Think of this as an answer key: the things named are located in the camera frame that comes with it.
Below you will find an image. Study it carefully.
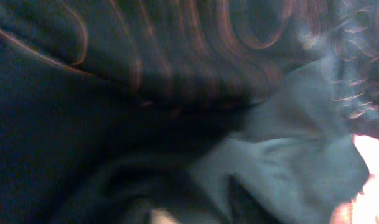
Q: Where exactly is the black orange-patterned cycling jersey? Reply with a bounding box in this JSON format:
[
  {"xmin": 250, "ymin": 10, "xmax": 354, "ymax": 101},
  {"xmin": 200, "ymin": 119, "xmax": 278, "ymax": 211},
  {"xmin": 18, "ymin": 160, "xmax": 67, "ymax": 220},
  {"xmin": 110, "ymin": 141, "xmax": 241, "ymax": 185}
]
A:
[{"xmin": 0, "ymin": 1, "xmax": 379, "ymax": 223}]

